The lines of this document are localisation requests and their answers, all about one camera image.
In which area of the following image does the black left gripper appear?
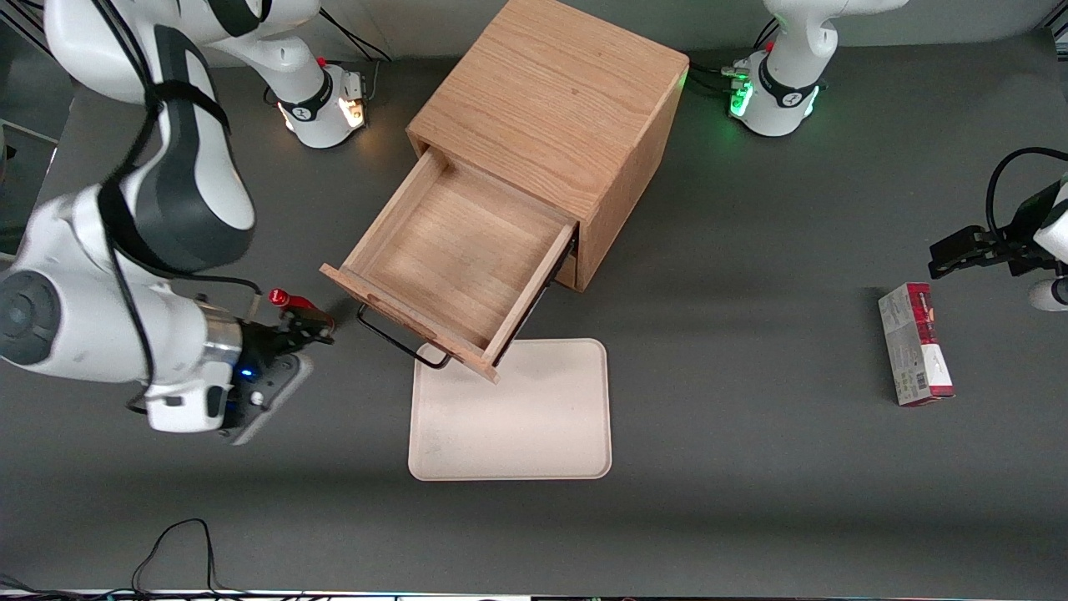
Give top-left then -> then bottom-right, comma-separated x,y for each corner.
928,184 -> 1065,280

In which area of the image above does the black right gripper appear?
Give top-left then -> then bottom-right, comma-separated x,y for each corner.
237,307 -> 337,381

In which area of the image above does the black drawer handle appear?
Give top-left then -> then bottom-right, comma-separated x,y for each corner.
357,302 -> 452,370

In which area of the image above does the wooden drawer with wide handle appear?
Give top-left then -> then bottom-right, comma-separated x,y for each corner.
320,146 -> 578,385

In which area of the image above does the wooden drawer cabinet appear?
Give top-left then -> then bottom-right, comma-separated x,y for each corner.
406,0 -> 690,293

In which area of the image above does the red plaid cardboard box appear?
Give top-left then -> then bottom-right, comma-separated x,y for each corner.
878,282 -> 956,407

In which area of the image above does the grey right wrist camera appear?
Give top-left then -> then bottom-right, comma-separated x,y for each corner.
219,353 -> 315,446

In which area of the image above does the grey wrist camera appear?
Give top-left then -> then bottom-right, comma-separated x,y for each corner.
1028,278 -> 1068,312
219,353 -> 315,446

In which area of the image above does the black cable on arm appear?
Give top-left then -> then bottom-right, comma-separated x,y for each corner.
986,148 -> 1068,245
90,0 -> 264,397

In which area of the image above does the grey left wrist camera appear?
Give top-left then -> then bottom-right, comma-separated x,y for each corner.
1028,278 -> 1068,312

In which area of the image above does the black cable loop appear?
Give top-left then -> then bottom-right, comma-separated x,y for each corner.
129,518 -> 223,597

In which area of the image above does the black base cable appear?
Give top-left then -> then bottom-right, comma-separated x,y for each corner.
688,60 -> 745,98
319,7 -> 393,64

